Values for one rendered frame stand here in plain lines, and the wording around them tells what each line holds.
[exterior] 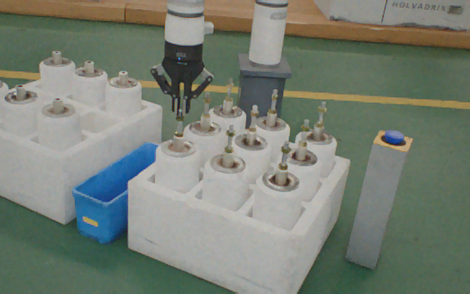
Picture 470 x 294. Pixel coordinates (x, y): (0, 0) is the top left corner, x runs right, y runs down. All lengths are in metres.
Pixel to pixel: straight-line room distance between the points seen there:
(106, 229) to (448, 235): 0.86
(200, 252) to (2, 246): 0.45
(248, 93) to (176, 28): 0.56
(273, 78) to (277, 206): 0.56
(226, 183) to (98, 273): 0.35
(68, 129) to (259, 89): 0.55
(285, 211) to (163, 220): 0.27
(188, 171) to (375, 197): 0.41
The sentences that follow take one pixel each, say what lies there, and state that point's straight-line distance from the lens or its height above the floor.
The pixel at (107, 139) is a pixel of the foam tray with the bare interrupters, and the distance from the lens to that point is 1.36.
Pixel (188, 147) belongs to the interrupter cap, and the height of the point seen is 0.25.
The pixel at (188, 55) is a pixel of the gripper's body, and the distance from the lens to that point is 1.03.
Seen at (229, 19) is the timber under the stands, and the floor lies 0.07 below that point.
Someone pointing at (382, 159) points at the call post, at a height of 0.28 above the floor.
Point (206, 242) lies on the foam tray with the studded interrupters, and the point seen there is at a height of 0.10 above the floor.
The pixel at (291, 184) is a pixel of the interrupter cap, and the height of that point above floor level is 0.25.
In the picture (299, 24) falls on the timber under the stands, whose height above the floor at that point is 0.07.
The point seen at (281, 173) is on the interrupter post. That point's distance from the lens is 1.04.
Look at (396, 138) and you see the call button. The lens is 1.15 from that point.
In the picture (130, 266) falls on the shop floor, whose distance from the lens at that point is 1.22.
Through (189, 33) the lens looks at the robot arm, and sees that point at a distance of 1.01.
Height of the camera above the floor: 0.80
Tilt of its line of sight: 28 degrees down
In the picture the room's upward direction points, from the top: 6 degrees clockwise
